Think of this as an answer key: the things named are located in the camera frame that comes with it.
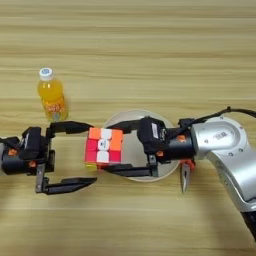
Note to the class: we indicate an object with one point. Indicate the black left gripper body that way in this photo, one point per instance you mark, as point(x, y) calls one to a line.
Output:
point(13, 163)

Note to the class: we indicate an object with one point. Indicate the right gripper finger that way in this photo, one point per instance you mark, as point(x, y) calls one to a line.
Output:
point(128, 170)
point(125, 126)

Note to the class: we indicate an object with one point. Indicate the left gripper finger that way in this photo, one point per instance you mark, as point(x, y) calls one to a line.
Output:
point(68, 185)
point(71, 126)

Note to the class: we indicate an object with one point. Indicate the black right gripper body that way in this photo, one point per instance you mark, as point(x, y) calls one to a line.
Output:
point(178, 148)

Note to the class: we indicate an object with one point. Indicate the multicoloured puzzle cube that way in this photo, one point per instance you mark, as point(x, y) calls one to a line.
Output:
point(103, 146)

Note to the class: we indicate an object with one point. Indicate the orange juice bottle white cap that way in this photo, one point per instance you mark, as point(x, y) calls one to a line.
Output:
point(51, 96)

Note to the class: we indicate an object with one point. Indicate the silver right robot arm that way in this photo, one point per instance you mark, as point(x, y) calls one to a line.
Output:
point(226, 143)

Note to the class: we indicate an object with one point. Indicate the round white plate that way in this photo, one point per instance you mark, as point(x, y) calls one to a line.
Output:
point(131, 148)

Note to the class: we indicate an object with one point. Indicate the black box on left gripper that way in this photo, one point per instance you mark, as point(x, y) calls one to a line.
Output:
point(31, 143)

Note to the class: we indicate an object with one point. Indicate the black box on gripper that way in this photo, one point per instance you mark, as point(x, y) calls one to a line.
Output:
point(151, 133)
point(31, 143)

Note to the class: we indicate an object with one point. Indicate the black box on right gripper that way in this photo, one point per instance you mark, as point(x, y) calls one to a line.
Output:
point(151, 133)

